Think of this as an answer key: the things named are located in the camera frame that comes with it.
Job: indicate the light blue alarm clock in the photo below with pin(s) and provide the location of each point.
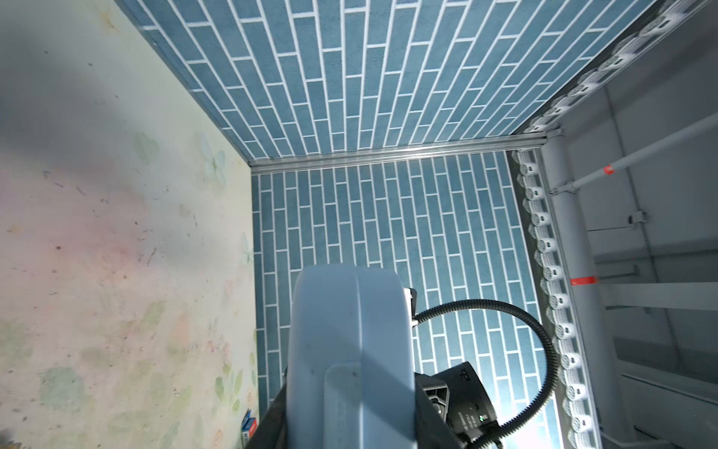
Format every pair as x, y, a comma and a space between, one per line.
350, 378

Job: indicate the blue battery pack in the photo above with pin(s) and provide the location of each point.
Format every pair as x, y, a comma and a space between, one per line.
248, 428

